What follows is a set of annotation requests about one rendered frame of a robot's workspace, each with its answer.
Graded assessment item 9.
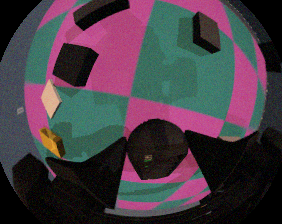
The beige flat block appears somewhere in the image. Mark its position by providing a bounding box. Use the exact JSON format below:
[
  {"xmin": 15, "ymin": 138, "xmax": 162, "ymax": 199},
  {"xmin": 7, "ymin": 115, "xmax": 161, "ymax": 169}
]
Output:
[{"xmin": 41, "ymin": 79, "xmax": 63, "ymax": 119}]

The orange rectangular block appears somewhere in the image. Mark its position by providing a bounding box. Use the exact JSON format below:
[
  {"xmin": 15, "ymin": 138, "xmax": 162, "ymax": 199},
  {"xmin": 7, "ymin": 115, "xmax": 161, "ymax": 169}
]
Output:
[{"xmin": 39, "ymin": 127, "xmax": 65, "ymax": 157}]

